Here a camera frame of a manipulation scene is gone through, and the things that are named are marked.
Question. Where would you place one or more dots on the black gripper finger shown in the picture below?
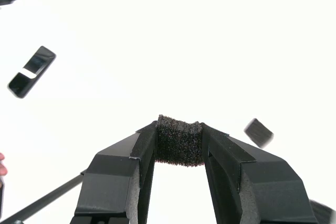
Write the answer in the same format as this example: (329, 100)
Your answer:
(273, 195)
(107, 190)

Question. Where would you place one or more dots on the black foam cube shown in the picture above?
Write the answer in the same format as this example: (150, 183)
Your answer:
(258, 132)
(178, 140)
(325, 213)

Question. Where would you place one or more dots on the person's hand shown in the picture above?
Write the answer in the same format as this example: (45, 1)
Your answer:
(2, 166)

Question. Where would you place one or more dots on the thick black rod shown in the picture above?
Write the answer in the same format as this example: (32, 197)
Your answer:
(52, 192)

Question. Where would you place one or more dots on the black rectangular device white band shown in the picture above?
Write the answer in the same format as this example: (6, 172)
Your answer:
(18, 85)

